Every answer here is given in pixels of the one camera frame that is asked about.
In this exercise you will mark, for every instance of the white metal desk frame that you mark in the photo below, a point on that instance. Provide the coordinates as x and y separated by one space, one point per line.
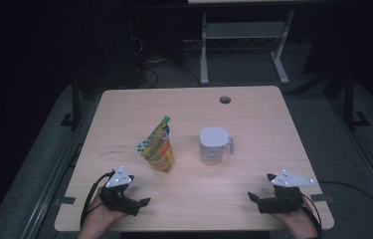
245 30

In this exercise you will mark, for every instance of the yellow spouted drink pouch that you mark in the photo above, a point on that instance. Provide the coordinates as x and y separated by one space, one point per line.
158 151

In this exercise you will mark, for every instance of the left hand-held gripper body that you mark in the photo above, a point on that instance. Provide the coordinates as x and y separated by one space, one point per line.
121 199

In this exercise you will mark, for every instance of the grey metal floor rail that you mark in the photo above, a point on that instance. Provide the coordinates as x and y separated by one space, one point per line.
369 162
54 179

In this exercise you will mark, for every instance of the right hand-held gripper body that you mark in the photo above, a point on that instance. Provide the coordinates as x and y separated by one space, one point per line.
281 200

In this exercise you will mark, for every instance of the person's right hand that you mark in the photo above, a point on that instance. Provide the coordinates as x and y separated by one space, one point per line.
298 220

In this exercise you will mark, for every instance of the black metal stand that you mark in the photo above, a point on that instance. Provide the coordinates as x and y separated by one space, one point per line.
349 99
75 106

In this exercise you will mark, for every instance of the black tape strip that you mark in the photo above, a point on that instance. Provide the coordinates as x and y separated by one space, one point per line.
320 198
68 200

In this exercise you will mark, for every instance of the person's left hand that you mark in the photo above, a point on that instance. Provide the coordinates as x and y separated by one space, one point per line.
99 215

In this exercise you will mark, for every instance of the clear pitcher with grey lid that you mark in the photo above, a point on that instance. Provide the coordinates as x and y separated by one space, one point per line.
212 142

